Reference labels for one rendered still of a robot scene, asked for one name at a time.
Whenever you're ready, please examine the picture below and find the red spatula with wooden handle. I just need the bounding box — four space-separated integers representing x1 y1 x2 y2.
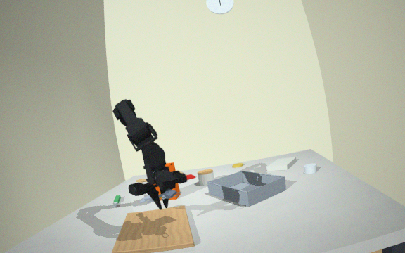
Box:
186 174 195 180

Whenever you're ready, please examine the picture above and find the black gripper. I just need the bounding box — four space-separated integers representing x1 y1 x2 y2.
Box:
128 163 188 210

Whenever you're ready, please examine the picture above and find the white flat square block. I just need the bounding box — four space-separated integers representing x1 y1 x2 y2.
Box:
267 157 297 171

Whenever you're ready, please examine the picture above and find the white short cylinder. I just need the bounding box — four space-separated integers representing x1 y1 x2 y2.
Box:
304 164 317 174

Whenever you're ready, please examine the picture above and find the grey cylinder with orange lid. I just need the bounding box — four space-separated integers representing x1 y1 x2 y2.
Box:
198 169 214 186

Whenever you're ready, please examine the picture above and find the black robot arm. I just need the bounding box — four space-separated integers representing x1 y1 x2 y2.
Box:
112 99 181 190

